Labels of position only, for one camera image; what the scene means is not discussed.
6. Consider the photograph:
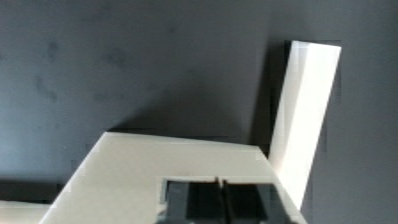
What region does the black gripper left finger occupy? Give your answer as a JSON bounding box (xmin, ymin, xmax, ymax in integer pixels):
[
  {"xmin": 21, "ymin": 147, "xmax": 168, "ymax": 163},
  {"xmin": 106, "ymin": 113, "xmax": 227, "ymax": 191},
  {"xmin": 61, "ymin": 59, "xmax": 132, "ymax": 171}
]
[{"xmin": 164, "ymin": 182, "xmax": 223, "ymax": 224}]

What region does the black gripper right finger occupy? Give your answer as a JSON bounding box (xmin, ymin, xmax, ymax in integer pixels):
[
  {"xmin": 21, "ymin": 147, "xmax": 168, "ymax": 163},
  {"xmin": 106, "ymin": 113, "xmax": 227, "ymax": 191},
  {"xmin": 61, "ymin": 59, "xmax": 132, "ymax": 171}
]
[{"xmin": 221, "ymin": 182, "xmax": 278, "ymax": 224}]

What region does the white cabinet body box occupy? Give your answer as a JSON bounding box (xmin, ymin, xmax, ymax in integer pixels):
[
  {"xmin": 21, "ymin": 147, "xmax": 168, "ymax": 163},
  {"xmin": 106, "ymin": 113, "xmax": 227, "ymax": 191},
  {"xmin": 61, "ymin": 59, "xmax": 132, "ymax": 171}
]
[{"xmin": 38, "ymin": 132, "xmax": 307, "ymax": 224}]

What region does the white U-shaped fence frame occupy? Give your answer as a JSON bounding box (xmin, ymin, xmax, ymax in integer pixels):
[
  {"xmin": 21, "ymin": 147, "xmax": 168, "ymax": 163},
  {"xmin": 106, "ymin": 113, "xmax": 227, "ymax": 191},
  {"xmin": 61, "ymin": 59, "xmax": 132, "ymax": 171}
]
[{"xmin": 267, "ymin": 41, "xmax": 340, "ymax": 208}]

